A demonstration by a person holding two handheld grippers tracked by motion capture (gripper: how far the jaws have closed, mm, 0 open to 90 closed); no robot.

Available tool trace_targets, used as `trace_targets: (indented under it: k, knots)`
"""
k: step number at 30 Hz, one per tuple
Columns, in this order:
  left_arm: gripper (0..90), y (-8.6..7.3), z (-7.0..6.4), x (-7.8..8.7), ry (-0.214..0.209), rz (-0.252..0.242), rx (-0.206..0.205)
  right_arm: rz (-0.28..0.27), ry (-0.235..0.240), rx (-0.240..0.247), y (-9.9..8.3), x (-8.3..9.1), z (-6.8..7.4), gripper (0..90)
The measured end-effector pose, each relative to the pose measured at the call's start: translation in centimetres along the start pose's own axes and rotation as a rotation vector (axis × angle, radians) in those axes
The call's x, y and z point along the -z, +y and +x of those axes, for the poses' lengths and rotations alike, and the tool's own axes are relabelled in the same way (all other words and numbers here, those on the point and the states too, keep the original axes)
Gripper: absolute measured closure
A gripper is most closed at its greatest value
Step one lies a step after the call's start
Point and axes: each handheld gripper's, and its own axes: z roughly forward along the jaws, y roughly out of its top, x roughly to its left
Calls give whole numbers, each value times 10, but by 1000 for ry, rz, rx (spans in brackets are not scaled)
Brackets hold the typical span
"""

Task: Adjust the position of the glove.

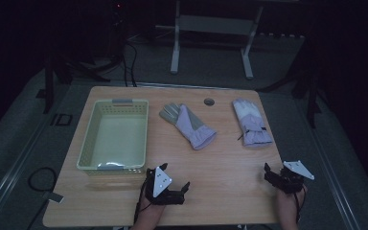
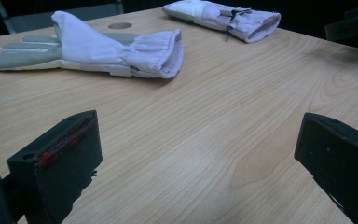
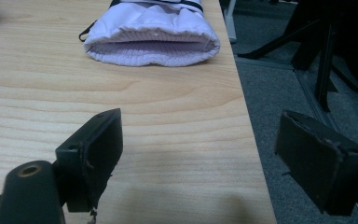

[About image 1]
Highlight black floor cable loop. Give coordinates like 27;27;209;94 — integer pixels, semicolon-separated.
27;166;58;194

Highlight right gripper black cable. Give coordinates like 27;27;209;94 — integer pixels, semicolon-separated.
293;188;307;224

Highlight grey tape piece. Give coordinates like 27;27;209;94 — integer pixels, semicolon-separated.
42;191;65;204

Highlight lavender winter glove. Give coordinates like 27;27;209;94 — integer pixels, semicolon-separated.
158;103;218;151
232;98;273;148

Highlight person's right hand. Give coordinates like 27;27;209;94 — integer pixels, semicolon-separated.
276;189;309;221

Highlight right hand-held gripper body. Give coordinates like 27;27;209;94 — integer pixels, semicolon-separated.
276;160;315;195

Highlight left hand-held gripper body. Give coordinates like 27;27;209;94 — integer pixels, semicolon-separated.
144;166;186;206

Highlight pale green plastic basket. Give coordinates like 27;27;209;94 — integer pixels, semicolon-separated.
76;98;150;176

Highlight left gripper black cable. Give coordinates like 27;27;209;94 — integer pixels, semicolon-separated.
133;173;151;224

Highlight person's left hand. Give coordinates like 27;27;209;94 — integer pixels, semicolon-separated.
137;195;167;224

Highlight dark power strip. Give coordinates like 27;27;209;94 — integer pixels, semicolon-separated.
258;32;305;40

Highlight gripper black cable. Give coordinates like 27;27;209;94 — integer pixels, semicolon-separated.
293;188;307;224
133;173;151;224

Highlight black hanging cables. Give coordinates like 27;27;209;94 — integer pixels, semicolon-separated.
121;39;139;88

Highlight black metal stand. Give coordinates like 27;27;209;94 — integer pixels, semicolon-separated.
257;32;325;129
35;47;111;115

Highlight white metal desk frame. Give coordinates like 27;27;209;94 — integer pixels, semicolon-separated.
155;0;265;81

